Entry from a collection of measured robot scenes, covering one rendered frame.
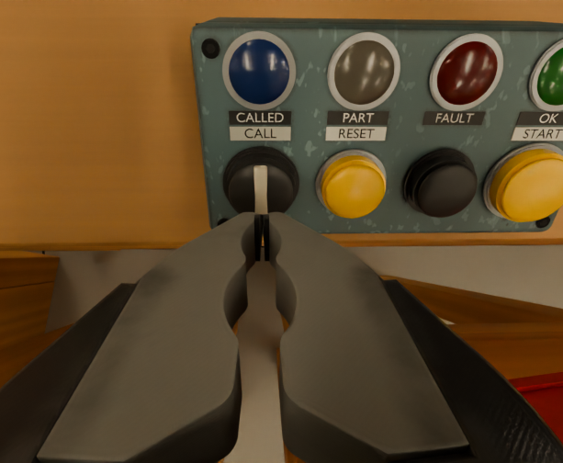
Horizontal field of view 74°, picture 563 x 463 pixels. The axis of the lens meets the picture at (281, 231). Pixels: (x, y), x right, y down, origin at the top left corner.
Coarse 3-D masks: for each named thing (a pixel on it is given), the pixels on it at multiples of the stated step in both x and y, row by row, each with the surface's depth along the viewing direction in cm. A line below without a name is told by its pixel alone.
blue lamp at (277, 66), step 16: (240, 48) 12; (256, 48) 12; (272, 48) 12; (240, 64) 12; (256, 64) 12; (272, 64) 12; (240, 80) 12; (256, 80) 12; (272, 80) 12; (256, 96) 13; (272, 96) 13
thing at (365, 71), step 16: (352, 48) 12; (368, 48) 12; (384, 48) 12; (336, 64) 12; (352, 64) 12; (368, 64) 12; (384, 64) 12; (336, 80) 12; (352, 80) 12; (368, 80) 12; (384, 80) 12; (352, 96) 13; (368, 96) 13
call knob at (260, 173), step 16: (240, 160) 14; (256, 160) 13; (272, 160) 13; (240, 176) 13; (256, 176) 13; (272, 176) 13; (288, 176) 14; (240, 192) 13; (256, 192) 13; (272, 192) 13; (288, 192) 14; (240, 208) 14; (256, 208) 14; (272, 208) 14; (288, 208) 14
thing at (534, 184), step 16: (512, 160) 14; (528, 160) 14; (544, 160) 13; (560, 160) 13; (496, 176) 14; (512, 176) 14; (528, 176) 14; (544, 176) 14; (560, 176) 14; (496, 192) 14; (512, 192) 14; (528, 192) 14; (544, 192) 14; (560, 192) 14; (496, 208) 15; (512, 208) 14; (528, 208) 14; (544, 208) 14
